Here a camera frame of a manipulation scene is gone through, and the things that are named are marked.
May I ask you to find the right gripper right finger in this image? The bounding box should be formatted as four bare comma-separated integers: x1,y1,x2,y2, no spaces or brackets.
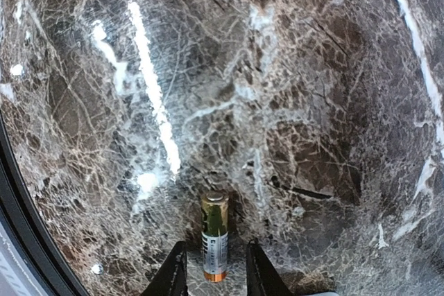
246,240,293,296

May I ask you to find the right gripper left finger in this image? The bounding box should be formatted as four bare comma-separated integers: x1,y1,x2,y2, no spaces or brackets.
140,241,188,296

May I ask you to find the gold AAA battery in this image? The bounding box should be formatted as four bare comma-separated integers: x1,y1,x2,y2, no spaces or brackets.
201,191,229,283

